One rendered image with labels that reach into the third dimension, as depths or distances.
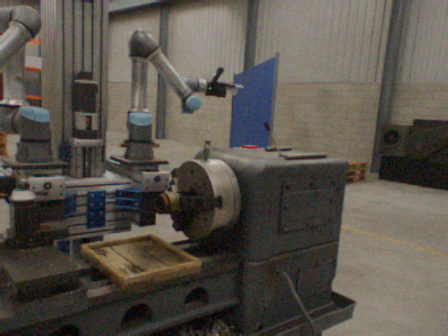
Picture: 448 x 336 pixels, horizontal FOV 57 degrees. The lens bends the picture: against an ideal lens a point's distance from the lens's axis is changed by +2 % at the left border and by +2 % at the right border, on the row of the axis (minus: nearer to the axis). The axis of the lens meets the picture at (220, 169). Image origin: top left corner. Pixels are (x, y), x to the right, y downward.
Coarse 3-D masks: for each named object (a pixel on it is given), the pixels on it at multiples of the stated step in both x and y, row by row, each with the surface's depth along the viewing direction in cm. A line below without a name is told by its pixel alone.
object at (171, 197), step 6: (168, 192) 151; (174, 192) 151; (156, 198) 151; (162, 198) 148; (168, 198) 149; (174, 198) 150; (156, 204) 152; (162, 204) 147; (168, 204) 148; (174, 204) 149; (156, 210) 151; (162, 210) 148; (168, 210) 149; (174, 210) 150
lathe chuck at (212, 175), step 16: (192, 160) 157; (208, 160) 160; (192, 176) 157; (208, 176) 149; (224, 176) 153; (208, 192) 150; (224, 192) 150; (208, 208) 150; (224, 208) 149; (192, 224) 159; (208, 224) 150; (224, 224) 153
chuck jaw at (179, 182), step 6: (174, 168) 160; (180, 168) 162; (174, 174) 160; (180, 174) 160; (174, 180) 157; (180, 180) 158; (186, 180) 160; (174, 186) 155; (180, 186) 157; (186, 186) 159; (180, 192) 157; (186, 192) 159; (192, 192) 162
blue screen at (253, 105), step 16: (272, 64) 644; (240, 80) 926; (256, 80) 756; (272, 80) 639; (240, 96) 916; (256, 96) 750; (272, 96) 629; (240, 112) 907; (256, 112) 743; (272, 112) 631; (240, 128) 898; (256, 128) 737; (272, 128) 634; (240, 144) 889; (256, 144) 731
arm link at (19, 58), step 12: (0, 12) 173; (0, 24) 173; (24, 48) 180; (12, 60) 176; (24, 60) 180; (12, 72) 177; (24, 72) 181; (12, 84) 177; (24, 84) 181; (12, 96) 178; (24, 96) 182; (0, 108) 179; (12, 108) 177; (0, 120) 179; (12, 132) 180
